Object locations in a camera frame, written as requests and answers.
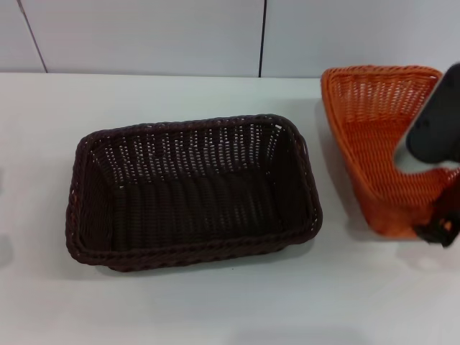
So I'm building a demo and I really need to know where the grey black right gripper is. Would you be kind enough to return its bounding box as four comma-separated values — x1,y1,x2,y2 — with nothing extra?
392,61,460,249

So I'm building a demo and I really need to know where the orange woven basket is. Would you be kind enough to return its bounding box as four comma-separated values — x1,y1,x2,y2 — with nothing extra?
321,64,460,239

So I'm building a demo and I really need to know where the dark brown woven basket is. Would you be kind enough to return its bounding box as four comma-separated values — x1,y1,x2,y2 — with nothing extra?
65,112,324,274

